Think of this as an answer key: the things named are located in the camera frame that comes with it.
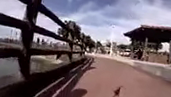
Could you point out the reddish brown paved path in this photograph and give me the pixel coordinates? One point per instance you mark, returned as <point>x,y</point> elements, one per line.
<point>133,90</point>

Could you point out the row of trees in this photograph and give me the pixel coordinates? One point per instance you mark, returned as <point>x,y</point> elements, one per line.
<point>75,34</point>

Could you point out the wooden roofed shelter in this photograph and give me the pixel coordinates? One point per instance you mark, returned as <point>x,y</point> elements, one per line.
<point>154,41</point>

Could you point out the dark wooden rail fence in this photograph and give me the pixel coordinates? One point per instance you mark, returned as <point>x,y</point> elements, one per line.
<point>29,24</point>

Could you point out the pale concrete strip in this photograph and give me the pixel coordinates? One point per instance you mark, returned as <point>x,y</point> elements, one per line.
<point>170,73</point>

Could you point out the pale pole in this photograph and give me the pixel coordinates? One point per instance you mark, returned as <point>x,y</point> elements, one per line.
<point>111,42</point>

